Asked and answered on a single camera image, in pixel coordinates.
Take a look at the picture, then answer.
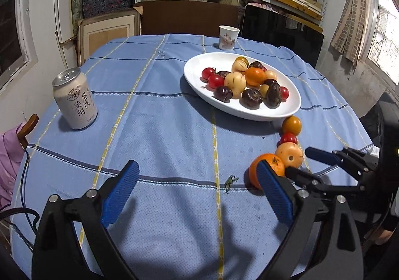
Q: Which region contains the brown board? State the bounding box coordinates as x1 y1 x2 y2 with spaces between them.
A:
135 0 247 36

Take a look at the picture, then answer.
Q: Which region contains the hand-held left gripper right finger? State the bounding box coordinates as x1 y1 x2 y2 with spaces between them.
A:
256 160 365 280

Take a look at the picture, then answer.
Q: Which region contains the blue checked tablecloth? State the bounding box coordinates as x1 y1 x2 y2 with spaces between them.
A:
11 34 373 280

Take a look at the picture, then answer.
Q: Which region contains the wooden chair back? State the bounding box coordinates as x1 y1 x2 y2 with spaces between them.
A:
17 114 39 150

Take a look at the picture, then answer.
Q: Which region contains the black cable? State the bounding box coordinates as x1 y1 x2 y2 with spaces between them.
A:
0 143 42 231

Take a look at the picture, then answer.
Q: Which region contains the large dark water chestnut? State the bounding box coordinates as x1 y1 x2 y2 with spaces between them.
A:
264 81 284 109
241 88 264 109

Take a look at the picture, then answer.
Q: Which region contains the purple cloth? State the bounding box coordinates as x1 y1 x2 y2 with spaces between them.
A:
0 123 28 209

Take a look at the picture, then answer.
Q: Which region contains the black flat screen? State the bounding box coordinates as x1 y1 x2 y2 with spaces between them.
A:
240 3 325 69

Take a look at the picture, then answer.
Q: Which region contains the white oval plate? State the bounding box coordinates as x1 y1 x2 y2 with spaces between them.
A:
184 52 301 122

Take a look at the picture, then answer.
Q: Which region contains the white wooden panel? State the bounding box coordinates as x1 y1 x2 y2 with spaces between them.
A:
54 0 77 69

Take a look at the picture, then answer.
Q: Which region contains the barred window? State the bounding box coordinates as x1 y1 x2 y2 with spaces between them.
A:
366 0 399 87

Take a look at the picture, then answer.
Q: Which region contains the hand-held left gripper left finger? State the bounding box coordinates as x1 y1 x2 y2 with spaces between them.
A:
31 160 141 280

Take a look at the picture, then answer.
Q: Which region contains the wooden picture frame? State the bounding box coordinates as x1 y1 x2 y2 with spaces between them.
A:
77 7 142 66

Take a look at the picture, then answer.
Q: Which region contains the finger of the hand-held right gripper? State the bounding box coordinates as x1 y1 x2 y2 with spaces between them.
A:
285 167 366 199
305 147 378 180

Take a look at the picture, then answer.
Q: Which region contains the small green stem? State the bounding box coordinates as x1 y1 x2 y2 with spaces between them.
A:
224 175 240 192

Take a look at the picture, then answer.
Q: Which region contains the large orange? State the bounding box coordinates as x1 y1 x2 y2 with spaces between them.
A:
245 67 266 87

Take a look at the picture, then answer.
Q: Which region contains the brown checked curtain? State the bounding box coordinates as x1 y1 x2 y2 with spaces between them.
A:
330 0 379 67

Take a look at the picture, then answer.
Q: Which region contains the white beverage can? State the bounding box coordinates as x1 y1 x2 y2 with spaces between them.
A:
52 67 98 130

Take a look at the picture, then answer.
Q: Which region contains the person's right hand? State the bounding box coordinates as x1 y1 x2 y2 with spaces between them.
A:
366 223 395 246

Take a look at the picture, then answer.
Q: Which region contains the striped pepino melon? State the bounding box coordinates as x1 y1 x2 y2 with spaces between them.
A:
231 60 249 74

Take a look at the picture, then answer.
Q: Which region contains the white framed window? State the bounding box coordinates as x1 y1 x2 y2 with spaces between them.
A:
0 0 38 94

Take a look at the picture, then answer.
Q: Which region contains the white paper cup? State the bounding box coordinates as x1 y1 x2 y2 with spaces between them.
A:
218 25 240 51

